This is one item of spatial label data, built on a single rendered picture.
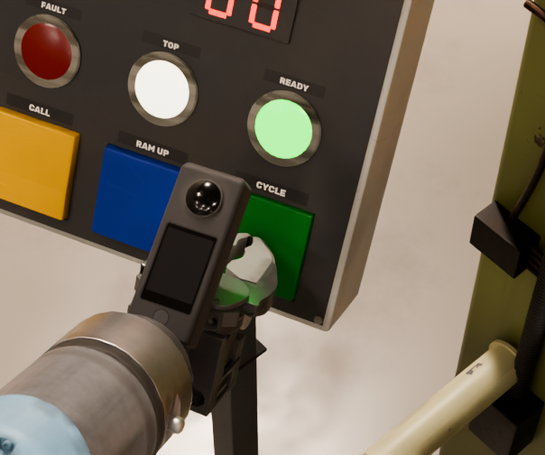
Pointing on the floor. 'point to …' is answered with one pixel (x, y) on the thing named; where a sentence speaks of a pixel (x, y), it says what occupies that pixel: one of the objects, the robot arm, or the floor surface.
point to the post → (239, 405)
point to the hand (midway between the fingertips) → (254, 238)
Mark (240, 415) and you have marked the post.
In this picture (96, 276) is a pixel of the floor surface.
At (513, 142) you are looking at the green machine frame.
